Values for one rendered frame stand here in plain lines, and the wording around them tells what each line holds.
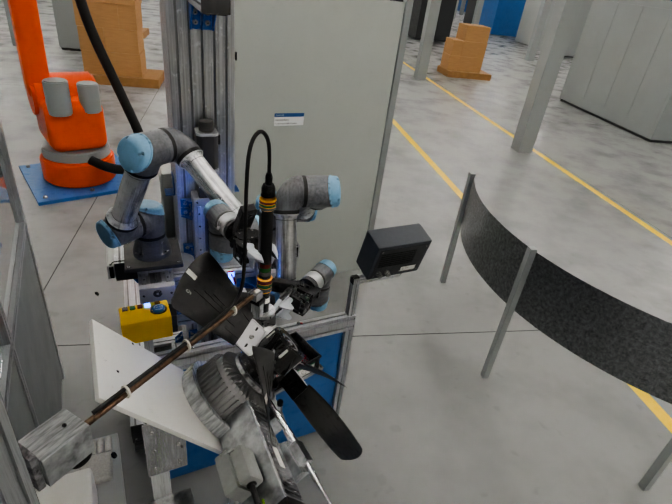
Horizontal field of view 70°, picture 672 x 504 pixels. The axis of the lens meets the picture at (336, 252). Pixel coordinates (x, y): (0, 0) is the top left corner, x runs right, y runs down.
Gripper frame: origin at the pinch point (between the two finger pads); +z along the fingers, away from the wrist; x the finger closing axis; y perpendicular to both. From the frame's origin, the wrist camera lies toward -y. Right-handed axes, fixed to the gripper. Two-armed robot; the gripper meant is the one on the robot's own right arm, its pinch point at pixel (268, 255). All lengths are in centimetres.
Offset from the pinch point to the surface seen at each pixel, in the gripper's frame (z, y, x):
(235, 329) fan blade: 3.0, 18.8, 10.9
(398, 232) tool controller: -25, 23, -75
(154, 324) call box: -37, 42, 21
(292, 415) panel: -32, 118, -36
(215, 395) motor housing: 9.5, 33.0, 19.9
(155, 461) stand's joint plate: 10, 47, 37
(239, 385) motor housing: 10.8, 31.5, 13.5
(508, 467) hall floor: 34, 148, -130
